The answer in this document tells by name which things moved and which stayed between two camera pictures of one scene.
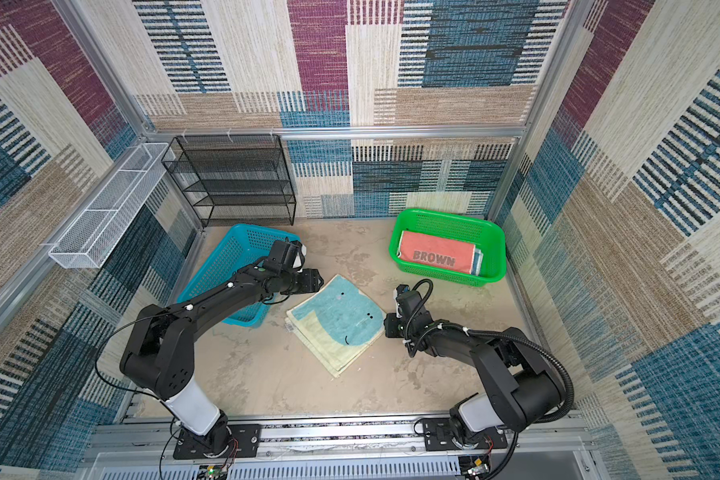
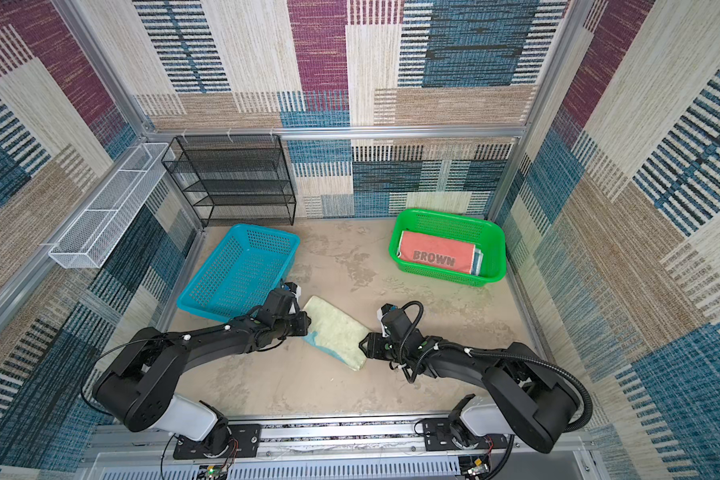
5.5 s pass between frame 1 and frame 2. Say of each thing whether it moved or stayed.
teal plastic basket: stayed
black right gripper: moved
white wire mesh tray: stayed
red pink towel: stayed
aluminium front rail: stayed
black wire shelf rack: stayed
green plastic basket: stayed
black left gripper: moved
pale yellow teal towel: moved
